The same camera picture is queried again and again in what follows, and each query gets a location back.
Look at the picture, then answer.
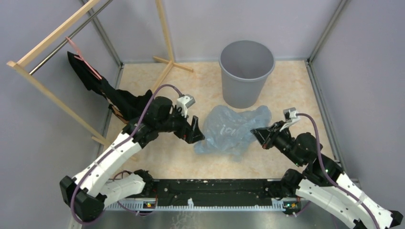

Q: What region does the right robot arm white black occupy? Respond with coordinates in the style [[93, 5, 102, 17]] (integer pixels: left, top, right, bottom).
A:
[[251, 121, 404, 229]]

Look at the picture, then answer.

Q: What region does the light blue plastic trash bag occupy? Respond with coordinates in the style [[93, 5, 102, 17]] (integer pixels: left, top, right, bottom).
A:
[[194, 105, 272, 161]]

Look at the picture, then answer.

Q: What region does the metal rack rod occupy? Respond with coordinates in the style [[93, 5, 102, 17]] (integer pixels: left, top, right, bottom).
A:
[[29, 0, 112, 75]]

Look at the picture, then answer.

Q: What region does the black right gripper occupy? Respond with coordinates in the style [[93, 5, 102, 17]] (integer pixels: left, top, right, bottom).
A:
[[250, 120, 303, 167]]

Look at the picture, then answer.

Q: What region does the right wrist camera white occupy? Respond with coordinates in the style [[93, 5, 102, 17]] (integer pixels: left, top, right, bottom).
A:
[[280, 107, 300, 132]]

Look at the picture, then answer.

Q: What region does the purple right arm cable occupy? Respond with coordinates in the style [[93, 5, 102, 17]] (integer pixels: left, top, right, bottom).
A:
[[296, 113, 380, 229]]

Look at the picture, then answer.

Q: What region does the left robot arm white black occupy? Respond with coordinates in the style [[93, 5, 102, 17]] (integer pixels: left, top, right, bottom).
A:
[[60, 94, 204, 224]]

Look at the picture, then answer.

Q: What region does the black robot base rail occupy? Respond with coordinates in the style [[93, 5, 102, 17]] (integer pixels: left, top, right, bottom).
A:
[[133, 170, 304, 212]]

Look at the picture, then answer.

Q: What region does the black cloth garment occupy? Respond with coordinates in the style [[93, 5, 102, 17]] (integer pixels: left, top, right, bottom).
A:
[[67, 52, 152, 124]]

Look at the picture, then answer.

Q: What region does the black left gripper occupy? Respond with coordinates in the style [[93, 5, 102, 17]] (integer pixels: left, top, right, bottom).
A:
[[157, 104, 204, 143]]

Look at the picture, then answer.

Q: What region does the pink clothes hanger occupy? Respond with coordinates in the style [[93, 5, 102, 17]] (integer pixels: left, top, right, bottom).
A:
[[65, 37, 102, 81]]

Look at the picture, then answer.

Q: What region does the grey plastic trash bin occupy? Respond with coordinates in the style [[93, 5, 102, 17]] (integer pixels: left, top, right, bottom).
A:
[[219, 40, 276, 109]]

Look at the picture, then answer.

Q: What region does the aluminium corner frame post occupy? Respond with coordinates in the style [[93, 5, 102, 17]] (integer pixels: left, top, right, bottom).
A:
[[307, 0, 351, 64]]

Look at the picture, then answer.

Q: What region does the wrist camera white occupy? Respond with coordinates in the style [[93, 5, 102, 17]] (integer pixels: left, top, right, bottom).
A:
[[176, 94, 195, 118], [280, 107, 300, 132]]

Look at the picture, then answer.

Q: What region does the wooden clothes rack frame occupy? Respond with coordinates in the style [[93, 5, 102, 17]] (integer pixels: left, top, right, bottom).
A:
[[6, 0, 194, 146]]

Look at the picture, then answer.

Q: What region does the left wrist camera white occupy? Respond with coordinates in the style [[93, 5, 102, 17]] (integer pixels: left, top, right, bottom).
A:
[[176, 94, 195, 118]]

